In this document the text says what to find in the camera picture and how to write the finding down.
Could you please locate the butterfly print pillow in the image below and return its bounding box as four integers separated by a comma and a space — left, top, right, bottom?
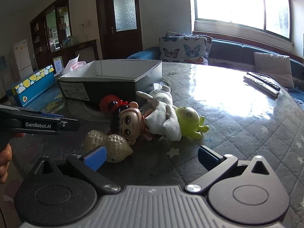
159, 32, 213, 65

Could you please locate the blue sofa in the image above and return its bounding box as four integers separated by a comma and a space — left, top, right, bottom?
128, 39, 303, 109

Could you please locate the window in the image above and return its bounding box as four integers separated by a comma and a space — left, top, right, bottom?
194, 0, 292, 41

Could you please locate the silver remote control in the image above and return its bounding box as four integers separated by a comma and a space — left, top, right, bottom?
243, 75, 279, 98

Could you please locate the red octopus toy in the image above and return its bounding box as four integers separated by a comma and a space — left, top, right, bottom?
99, 95, 127, 115

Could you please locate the green octopus toy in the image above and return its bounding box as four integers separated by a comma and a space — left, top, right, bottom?
175, 107, 209, 139

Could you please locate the black remote control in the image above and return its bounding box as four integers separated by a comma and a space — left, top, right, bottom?
247, 72, 280, 91

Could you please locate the white refrigerator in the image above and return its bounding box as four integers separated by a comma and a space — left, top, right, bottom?
13, 40, 33, 79

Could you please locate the blue spotted tissue box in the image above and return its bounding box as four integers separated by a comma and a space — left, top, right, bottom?
6, 65, 55, 108

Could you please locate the white knitted rabbit plush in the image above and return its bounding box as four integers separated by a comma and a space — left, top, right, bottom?
136, 83, 182, 141

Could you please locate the beige peanut toy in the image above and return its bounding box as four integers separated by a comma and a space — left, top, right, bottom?
83, 130, 133, 163

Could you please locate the black-haired doll figurine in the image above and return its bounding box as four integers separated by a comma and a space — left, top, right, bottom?
110, 102, 154, 145

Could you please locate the dark wooden door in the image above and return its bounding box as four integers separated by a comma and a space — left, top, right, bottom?
96, 0, 143, 60

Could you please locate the dark wooden cabinet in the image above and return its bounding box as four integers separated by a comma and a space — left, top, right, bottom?
30, 0, 99, 68

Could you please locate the black cardboard box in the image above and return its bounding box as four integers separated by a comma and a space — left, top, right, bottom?
57, 59, 162, 106

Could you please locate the white tissue pack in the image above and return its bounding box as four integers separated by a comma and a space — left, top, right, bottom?
61, 55, 87, 75

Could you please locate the person's left hand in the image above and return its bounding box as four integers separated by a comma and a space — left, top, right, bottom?
0, 143, 12, 184

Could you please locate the grey cushion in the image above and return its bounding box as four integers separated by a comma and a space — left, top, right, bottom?
253, 52, 294, 88

